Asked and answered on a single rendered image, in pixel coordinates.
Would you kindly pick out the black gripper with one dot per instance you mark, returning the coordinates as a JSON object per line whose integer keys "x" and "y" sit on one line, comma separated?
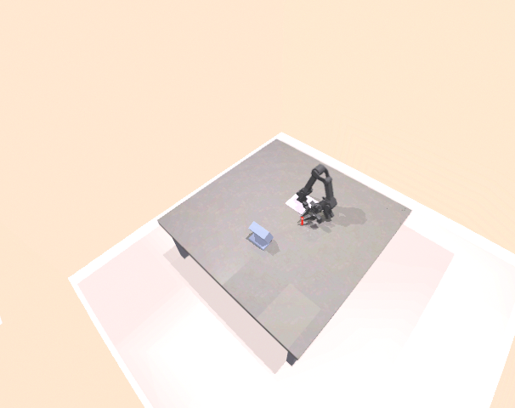
{"x": 314, "y": 215}

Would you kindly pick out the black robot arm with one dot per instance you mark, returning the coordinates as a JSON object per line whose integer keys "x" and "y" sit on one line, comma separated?
{"x": 329, "y": 201}

